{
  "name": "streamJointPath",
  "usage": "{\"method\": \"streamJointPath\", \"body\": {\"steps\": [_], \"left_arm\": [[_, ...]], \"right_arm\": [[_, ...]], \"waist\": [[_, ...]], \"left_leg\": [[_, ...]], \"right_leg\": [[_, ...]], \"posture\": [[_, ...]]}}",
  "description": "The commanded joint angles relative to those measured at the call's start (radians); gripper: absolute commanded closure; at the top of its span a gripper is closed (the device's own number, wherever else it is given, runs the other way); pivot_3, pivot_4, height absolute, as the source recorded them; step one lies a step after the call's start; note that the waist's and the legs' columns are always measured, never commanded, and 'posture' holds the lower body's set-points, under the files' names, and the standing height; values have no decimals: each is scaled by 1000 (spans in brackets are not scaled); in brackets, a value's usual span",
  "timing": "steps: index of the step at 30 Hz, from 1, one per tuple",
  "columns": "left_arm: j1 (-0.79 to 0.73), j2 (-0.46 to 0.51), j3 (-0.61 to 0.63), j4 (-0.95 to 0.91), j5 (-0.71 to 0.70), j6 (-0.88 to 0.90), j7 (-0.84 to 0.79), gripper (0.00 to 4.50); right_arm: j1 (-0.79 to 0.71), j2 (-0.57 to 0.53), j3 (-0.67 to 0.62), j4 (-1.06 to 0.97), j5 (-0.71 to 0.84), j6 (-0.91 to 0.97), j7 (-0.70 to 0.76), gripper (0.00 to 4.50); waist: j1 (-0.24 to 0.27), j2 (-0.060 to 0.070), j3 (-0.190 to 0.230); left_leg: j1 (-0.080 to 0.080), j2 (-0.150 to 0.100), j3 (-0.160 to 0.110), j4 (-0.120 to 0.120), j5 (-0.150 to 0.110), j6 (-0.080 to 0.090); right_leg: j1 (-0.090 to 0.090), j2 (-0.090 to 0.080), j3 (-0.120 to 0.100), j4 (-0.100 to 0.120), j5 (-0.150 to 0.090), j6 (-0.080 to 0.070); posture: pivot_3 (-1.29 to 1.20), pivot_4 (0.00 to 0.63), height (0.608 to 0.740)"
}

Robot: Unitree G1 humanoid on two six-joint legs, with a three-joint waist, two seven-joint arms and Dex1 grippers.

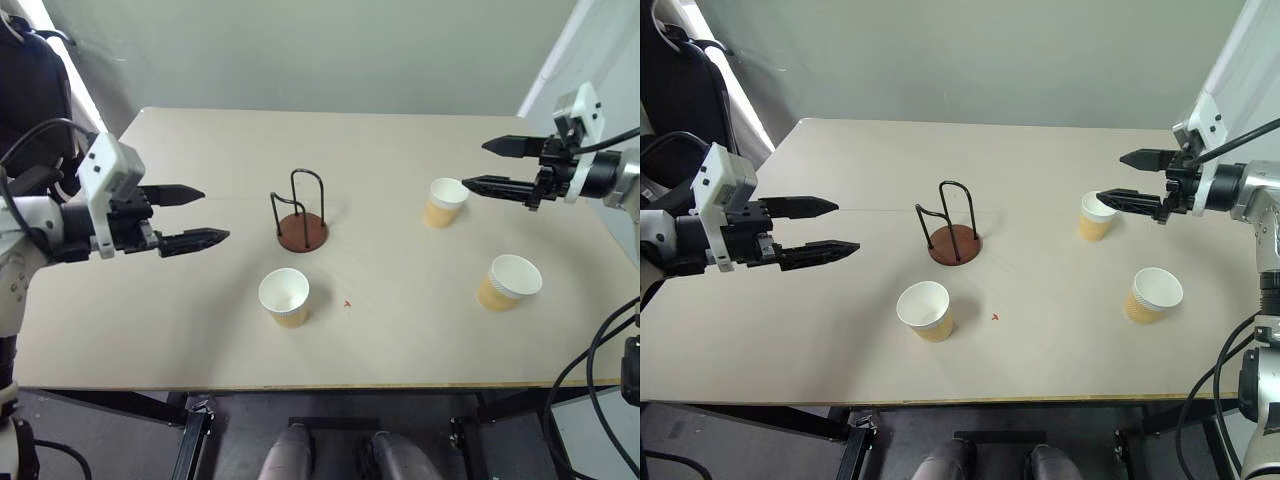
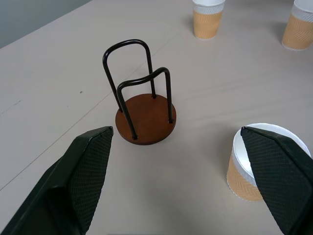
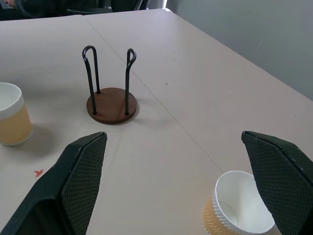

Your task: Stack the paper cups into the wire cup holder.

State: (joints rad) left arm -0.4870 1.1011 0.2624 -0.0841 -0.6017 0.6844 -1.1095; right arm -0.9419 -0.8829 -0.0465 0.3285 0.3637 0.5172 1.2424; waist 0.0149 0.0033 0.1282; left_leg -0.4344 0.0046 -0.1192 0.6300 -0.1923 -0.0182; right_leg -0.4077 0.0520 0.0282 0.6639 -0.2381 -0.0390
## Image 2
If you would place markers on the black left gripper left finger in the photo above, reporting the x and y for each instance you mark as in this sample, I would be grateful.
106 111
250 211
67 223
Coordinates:
73 178

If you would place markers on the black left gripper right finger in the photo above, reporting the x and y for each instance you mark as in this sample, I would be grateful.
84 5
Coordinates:
281 176

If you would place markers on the orange white ribbed paper cup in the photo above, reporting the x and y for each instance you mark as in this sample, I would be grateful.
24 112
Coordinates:
240 176
207 20
298 28

